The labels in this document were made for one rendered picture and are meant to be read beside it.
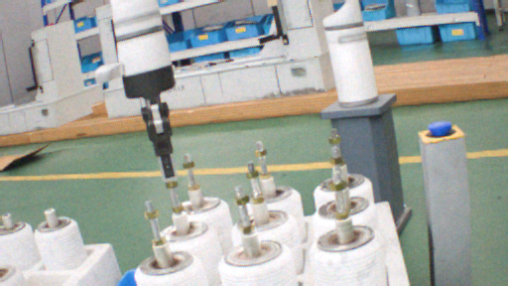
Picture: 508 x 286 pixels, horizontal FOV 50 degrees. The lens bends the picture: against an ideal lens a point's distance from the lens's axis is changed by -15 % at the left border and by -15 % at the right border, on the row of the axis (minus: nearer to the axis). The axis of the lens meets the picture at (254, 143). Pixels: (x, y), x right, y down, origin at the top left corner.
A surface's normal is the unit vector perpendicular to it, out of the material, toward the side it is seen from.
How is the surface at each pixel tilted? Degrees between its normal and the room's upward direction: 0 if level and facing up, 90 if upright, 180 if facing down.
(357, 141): 90
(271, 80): 90
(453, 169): 90
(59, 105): 90
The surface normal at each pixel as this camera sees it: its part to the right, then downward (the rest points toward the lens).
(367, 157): -0.47, 0.28
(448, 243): -0.11, 0.23
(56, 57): 0.86, -0.07
